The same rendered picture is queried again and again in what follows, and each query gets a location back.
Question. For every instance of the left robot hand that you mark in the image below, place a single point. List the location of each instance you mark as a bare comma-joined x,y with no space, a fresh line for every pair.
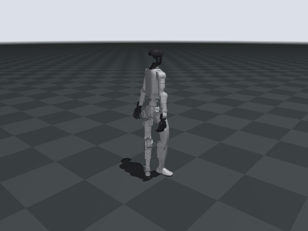
137,111

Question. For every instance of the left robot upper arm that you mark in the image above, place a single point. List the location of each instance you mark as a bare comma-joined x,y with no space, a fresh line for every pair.
143,87

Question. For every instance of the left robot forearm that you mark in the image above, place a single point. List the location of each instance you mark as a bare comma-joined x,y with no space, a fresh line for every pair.
142,97

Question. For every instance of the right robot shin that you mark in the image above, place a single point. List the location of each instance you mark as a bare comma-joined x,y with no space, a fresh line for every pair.
161,155

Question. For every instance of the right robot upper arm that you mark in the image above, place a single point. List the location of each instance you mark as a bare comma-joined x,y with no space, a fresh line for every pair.
161,76

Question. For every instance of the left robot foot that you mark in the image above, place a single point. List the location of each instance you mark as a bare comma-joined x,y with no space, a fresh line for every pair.
147,173

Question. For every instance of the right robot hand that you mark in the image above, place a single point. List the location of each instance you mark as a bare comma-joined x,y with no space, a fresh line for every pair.
162,124

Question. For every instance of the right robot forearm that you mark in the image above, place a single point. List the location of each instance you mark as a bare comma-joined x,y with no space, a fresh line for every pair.
163,105

